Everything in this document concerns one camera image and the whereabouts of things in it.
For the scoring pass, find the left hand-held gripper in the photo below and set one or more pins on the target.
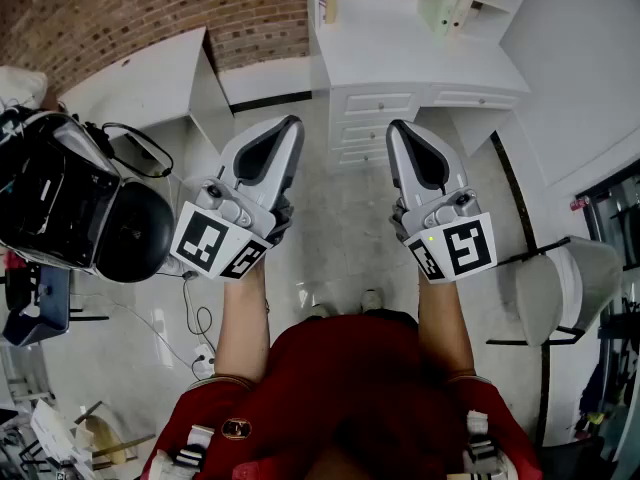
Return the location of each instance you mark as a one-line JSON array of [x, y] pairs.
[[205, 240]]

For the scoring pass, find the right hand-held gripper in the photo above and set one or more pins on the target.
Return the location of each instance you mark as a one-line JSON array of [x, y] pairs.
[[465, 248]]

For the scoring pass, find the person's left forearm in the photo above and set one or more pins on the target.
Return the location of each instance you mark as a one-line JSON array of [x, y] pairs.
[[245, 328]]

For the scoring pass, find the person's right forearm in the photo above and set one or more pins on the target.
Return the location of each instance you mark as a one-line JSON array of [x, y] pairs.
[[445, 328]]

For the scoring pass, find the white drawer with knob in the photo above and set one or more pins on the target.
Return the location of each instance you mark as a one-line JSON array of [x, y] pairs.
[[372, 133], [475, 99], [367, 157], [380, 104]]

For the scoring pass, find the white desk with drawers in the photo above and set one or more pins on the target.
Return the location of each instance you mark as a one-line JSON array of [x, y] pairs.
[[400, 53]]

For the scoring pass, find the person's right hand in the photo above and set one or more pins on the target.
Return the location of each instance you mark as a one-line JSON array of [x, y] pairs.
[[397, 220]]

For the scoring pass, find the person's left hand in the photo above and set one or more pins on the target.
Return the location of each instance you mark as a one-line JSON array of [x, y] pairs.
[[284, 218]]

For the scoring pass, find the white side table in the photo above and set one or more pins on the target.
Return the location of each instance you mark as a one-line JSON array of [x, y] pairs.
[[145, 83]]

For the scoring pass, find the person's white shoe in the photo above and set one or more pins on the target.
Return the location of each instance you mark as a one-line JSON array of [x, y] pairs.
[[372, 300], [320, 311]]

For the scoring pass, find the red drink can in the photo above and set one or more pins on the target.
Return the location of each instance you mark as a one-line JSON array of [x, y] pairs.
[[581, 203]]

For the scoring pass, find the black framed glass door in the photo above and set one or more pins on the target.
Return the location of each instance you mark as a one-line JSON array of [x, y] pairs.
[[612, 218]]

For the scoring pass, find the white power strip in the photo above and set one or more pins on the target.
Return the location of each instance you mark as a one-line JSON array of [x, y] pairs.
[[204, 359]]

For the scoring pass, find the person's red shirt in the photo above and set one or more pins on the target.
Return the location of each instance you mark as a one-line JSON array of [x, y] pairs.
[[350, 398]]

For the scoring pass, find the blue plastic chair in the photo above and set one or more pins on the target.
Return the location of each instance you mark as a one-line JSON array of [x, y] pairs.
[[40, 308]]

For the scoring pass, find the white paper sheets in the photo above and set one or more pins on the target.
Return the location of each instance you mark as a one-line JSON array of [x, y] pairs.
[[55, 438]]

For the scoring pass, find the grey chair with black frame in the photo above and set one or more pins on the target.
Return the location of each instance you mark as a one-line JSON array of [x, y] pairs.
[[545, 293]]

